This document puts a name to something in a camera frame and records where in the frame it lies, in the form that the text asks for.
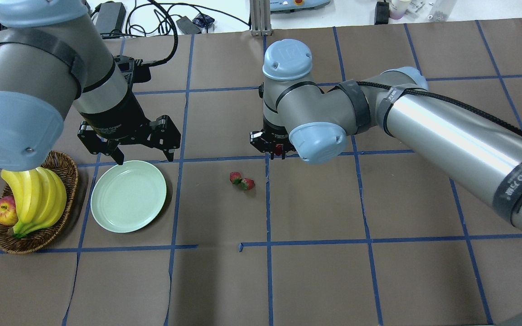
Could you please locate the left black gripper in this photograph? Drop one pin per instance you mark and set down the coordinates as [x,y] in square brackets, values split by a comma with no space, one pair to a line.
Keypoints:
[117,118]

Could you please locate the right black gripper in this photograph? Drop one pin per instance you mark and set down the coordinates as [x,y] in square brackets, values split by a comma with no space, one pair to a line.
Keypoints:
[273,134]

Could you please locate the red strawberry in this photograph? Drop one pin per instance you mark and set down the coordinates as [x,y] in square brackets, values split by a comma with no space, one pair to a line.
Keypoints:
[235,177]
[247,184]
[279,150]

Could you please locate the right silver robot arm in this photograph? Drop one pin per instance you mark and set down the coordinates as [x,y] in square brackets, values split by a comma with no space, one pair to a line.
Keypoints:
[476,149]

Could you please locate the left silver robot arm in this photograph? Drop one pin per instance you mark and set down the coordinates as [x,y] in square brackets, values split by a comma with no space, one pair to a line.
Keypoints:
[52,58]

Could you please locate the light green plate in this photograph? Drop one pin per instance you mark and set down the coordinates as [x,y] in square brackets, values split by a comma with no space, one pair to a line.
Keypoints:
[128,197]

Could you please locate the brown wicker basket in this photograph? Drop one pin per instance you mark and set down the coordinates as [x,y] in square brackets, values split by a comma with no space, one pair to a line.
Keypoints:
[65,167]

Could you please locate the yellow banana bunch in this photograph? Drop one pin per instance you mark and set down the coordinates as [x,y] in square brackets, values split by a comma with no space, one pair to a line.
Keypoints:
[40,196]

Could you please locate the black power adapter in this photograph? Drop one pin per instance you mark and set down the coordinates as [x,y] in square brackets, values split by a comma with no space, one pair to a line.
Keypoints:
[110,18]

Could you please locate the blue teach pendant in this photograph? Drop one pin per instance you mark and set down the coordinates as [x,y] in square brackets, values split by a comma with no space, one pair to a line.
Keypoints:
[296,5]

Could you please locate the red yellow apple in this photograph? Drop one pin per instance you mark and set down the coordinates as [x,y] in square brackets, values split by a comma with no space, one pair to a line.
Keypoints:
[8,211]

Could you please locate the white paper cup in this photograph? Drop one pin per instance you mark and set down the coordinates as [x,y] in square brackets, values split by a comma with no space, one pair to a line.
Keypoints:
[397,8]

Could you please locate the aluminium frame post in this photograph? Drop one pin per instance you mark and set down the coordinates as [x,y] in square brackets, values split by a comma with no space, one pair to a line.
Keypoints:
[259,14]

